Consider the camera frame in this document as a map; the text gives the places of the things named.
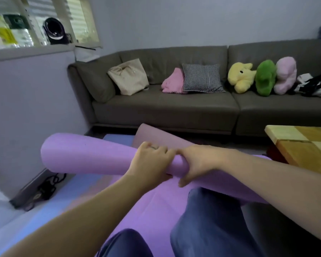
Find person's right hand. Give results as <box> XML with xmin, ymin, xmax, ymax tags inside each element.
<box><xmin>176</xmin><ymin>145</ymin><xmax>225</xmax><ymax>188</ymax></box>

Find pink plush toy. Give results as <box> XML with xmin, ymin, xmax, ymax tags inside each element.
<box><xmin>273</xmin><ymin>57</ymin><xmax>297</xmax><ymax>95</ymax></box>

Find person's left hand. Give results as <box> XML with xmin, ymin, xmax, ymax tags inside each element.
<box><xmin>125</xmin><ymin>142</ymin><xmax>177</xmax><ymax>187</ymax></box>

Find grey-brown sofa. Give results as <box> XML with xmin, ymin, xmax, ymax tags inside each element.
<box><xmin>67</xmin><ymin>39</ymin><xmax>321</xmax><ymax>137</ymax></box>

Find black round fan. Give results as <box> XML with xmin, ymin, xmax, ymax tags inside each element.
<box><xmin>42</xmin><ymin>17</ymin><xmax>70</xmax><ymax>45</ymax></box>

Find pink fluffy cushion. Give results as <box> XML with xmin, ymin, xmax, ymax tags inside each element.
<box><xmin>161</xmin><ymin>67</ymin><xmax>186</xmax><ymax>94</ymax></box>

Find person's blue jeans legs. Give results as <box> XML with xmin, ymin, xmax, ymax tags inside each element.
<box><xmin>96</xmin><ymin>187</ymin><xmax>265</xmax><ymax>257</ymax></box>

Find green plush toy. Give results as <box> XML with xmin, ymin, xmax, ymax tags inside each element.
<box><xmin>255</xmin><ymin>60</ymin><xmax>277</xmax><ymax>97</ymax></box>

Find purple yoga mat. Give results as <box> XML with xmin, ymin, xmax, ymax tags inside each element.
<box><xmin>41</xmin><ymin>124</ymin><xmax>273</xmax><ymax>257</ymax></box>

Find person's right forearm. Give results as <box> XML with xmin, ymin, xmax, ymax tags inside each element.
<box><xmin>209</xmin><ymin>148</ymin><xmax>321</xmax><ymax>246</ymax></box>

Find person's left forearm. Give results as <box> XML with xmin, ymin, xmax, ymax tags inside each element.
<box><xmin>0</xmin><ymin>172</ymin><xmax>161</xmax><ymax>257</ymax></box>

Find black and white bag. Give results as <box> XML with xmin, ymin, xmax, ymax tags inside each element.
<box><xmin>292</xmin><ymin>73</ymin><xmax>321</xmax><ymax>98</ymax></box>

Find black white checkered pillow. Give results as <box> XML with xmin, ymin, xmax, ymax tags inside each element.
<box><xmin>182</xmin><ymin>63</ymin><xmax>226</xmax><ymax>93</ymax></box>

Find black cable bundle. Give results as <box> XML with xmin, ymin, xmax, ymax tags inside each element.
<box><xmin>29</xmin><ymin>172</ymin><xmax>67</xmax><ymax>205</ymax></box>

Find window with blinds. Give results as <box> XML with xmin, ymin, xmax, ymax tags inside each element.
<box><xmin>0</xmin><ymin>0</ymin><xmax>102</xmax><ymax>50</ymax></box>

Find patchwork wooden table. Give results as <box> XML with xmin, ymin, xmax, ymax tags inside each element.
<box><xmin>264</xmin><ymin>125</ymin><xmax>321</xmax><ymax>176</ymax></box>

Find beige tote bag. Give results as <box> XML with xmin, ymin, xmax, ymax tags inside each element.
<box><xmin>107</xmin><ymin>58</ymin><xmax>150</xmax><ymax>96</ymax></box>

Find yellow plush toy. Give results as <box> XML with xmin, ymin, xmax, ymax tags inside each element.
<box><xmin>228</xmin><ymin>62</ymin><xmax>257</xmax><ymax>94</ymax></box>

